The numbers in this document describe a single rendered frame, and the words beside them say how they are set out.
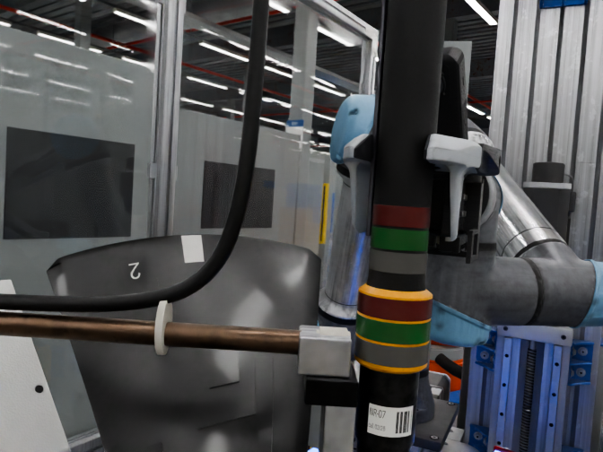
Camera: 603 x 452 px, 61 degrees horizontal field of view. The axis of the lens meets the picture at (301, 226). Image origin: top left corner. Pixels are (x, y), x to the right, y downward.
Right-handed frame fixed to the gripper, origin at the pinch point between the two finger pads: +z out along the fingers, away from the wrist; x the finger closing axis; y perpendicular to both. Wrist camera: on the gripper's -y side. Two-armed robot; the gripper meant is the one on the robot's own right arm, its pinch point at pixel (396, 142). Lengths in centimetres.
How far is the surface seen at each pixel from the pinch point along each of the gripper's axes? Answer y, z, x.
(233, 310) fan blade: 12.4, -5.7, 13.3
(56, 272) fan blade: 10.4, -0.7, 26.6
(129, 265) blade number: 9.7, -4.0, 22.3
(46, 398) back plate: 24.2, -6.6, 34.3
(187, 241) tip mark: 7.7, -8.2, 19.9
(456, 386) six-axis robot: 141, -388, 39
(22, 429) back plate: 25.8, -3.6, 33.5
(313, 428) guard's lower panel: 74, -119, 51
